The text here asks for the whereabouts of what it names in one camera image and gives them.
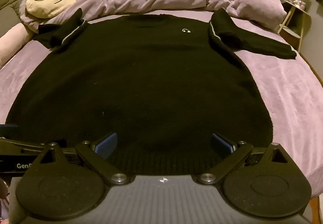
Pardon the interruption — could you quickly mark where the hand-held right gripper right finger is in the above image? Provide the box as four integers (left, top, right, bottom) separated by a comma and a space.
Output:
197, 133, 289, 185

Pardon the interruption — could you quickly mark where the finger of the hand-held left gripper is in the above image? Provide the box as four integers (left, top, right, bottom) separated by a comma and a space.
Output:
0, 125, 19, 138

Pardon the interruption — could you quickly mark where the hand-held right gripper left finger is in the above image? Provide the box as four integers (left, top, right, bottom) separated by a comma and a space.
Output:
38, 133, 130, 186

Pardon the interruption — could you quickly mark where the black knit sweater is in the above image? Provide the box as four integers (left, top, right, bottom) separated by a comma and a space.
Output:
5, 8, 297, 176

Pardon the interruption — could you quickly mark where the pink long pillow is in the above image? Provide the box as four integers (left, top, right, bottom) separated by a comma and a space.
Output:
0, 23, 34, 68

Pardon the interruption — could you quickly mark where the light wooden side table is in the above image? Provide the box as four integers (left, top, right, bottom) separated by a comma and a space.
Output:
278, 0, 312, 50

